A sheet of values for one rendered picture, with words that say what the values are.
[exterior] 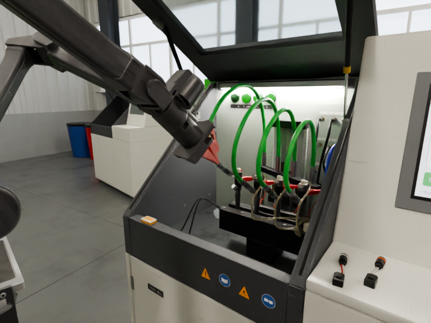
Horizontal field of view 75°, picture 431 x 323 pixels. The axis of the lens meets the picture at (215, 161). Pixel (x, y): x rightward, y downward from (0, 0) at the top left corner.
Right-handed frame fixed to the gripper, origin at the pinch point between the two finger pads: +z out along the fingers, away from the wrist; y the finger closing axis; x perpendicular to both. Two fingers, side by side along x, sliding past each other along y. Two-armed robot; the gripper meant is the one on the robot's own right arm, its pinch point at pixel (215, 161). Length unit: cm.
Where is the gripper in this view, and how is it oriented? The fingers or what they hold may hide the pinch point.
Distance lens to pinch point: 69.1
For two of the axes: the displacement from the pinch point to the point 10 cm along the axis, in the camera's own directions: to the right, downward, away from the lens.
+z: 5.7, 5.7, 6.0
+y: 5.4, -8.0, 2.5
